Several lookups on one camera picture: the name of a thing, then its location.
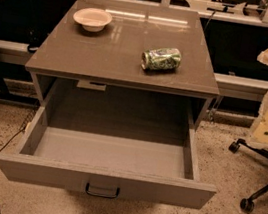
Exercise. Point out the green soda can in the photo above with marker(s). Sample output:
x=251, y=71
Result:
x=161, y=59

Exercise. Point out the open grey top drawer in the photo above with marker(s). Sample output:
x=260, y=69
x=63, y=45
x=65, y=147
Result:
x=141, y=142

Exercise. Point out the grey cabinet with glossy top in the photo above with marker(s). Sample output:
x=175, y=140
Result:
x=113, y=55

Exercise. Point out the white paper bowl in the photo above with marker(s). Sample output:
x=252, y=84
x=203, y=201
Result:
x=92, y=19

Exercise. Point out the black drawer handle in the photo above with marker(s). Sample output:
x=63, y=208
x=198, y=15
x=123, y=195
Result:
x=102, y=191

